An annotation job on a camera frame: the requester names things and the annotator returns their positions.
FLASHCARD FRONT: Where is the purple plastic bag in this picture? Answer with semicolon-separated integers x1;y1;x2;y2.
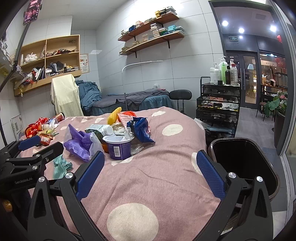
63;124;104;162

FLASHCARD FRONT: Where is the green white snack bag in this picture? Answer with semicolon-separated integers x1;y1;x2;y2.
85;124;114;141

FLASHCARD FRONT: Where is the purple yogurt cup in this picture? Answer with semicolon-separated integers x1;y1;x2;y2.
103;135;134;161

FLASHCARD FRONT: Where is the yellow foam fruit net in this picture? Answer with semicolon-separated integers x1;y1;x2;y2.
107;107;122;126

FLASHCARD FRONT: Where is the pink paper package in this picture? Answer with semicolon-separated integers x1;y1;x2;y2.
117;113;133;128

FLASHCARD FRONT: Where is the blue snack bag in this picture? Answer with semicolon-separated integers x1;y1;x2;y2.
127;116;154;143

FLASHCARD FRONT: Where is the orange foam fruit net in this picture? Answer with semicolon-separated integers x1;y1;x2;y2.
121;111;137;117

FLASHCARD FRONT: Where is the dark brown trash bin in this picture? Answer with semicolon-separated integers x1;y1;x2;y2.
208;138;280;202

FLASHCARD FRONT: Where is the teal crumpled wrapper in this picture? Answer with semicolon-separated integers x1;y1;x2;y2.
53;154;73;179

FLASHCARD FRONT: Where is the red snack wrapper pile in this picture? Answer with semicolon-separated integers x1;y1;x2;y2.
25;118;59;146

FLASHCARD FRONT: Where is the red drink can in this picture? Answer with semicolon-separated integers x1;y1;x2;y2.
54;112;65;123

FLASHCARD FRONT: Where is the cream cloth on chair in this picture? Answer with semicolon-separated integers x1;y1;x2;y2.
51;74;84;117

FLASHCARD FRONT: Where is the blue blanket pile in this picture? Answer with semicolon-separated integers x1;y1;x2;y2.
75;80;102;114

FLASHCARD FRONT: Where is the wooden cubby shelf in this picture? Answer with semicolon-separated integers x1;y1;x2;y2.
14;35;82;96

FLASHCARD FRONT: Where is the pink polka dot bedspread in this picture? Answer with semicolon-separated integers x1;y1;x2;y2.
82;107;220;240

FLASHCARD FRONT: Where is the massage bed with blankets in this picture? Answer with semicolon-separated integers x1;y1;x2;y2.
85;88;173;116

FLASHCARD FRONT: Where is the potted green plant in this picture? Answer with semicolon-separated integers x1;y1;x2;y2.
264;91;287;147

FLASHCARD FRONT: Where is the black metal trolley cart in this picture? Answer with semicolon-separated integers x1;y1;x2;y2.
196;76;241;137

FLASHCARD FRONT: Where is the phone on stand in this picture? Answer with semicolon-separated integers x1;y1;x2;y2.
23;0;42;25

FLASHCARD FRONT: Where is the clear ribbed bottle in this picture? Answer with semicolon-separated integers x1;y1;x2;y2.
230;63;238;86

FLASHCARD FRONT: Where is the black round stool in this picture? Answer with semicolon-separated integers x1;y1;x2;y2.
169;89;192;113

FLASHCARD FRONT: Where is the dark glass bottle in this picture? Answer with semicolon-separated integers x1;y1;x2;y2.
225;65;231;85

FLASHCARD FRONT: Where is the white pump bottle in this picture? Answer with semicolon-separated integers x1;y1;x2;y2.
210;63;221;85

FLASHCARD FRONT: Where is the green pump bottle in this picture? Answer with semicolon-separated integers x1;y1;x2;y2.
218;56;228;84

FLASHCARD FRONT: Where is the glass double door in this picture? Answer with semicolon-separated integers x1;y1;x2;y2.
226;51;259;109

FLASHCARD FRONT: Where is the wall poster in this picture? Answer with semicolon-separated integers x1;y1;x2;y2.
80;53;90;74

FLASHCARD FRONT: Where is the lower wooden wall shelf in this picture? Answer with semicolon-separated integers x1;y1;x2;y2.
118;23;185;56

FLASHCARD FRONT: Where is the wooden wall shelf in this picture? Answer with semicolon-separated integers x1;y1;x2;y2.
118;6;179;42
118;23;185;56

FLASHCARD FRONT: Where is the upper wooden wall shelf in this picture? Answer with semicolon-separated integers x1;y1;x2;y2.
118;6;179;42

